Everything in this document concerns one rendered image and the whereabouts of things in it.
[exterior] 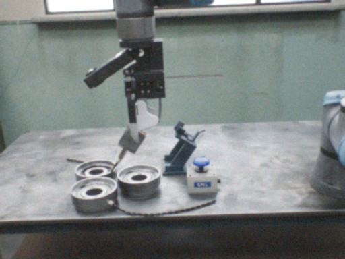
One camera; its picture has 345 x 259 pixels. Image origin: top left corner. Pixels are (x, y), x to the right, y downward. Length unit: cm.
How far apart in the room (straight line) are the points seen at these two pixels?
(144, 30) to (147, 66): 7
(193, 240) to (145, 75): 61
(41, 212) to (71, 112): 178
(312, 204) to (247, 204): 14
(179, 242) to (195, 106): 149
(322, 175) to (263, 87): 168
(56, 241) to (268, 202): 67
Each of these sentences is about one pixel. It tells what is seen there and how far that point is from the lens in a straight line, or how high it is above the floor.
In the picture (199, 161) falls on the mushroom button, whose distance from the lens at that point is 93.
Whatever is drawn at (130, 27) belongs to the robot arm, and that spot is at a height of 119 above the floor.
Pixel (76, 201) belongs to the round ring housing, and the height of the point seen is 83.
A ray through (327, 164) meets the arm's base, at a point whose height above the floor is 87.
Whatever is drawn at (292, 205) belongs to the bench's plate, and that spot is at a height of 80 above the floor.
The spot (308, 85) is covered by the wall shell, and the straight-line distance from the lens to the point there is 268.
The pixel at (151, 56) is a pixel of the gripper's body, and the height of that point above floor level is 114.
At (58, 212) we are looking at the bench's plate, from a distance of 93.
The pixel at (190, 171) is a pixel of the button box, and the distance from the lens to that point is 95.
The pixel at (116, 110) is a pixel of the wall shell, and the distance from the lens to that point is 261.
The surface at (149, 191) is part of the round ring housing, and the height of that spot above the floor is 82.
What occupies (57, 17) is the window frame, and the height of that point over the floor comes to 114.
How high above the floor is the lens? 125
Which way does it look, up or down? 19 degrees down
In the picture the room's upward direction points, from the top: 2 degrees counter-clockwise
